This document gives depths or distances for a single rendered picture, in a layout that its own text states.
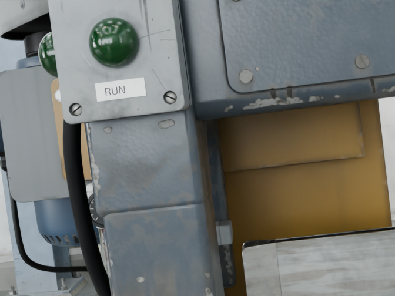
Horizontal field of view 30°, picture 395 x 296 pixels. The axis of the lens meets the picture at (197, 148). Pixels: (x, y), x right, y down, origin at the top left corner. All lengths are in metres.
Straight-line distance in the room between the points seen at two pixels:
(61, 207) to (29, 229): 4.61
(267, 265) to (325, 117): 0.16
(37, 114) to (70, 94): 0.46
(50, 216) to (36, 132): 0.12
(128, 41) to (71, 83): 0.05
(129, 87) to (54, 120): 0.47
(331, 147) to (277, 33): 0.26
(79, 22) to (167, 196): 0.13
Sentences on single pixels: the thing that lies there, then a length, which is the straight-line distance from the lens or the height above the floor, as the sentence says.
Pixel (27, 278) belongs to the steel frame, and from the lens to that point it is 5.63.
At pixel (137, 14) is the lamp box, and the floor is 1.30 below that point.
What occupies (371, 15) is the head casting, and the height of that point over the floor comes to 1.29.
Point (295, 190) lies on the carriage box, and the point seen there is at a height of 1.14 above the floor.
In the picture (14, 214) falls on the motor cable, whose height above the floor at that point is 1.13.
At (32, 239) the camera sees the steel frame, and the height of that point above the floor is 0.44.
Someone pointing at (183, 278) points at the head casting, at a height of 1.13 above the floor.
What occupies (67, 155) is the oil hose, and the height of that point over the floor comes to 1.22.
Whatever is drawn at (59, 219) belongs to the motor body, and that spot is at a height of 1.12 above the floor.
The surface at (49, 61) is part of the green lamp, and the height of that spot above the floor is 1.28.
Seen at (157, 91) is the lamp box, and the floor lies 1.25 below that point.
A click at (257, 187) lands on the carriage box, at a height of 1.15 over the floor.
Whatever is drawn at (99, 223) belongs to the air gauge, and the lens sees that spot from 0.71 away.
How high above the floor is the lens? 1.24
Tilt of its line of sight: 3 degrees down
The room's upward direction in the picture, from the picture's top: 7 degrees counter-clockwise
